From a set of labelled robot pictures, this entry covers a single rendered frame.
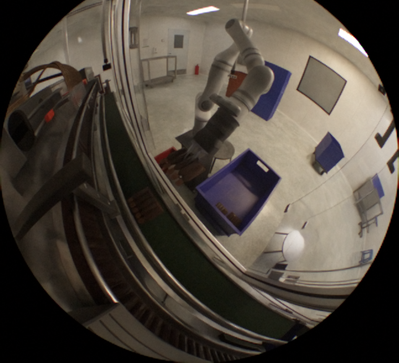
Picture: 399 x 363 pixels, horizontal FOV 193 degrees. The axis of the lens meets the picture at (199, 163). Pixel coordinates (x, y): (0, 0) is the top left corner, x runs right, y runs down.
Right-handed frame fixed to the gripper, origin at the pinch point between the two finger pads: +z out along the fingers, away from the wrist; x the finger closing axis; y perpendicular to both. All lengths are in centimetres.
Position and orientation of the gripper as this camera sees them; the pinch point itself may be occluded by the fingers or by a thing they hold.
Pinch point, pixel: (185, 162)
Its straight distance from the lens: 33.9
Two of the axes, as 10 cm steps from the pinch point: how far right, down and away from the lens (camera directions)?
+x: -6.3, -6.8, 3.8
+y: 4.6, 0.7, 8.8
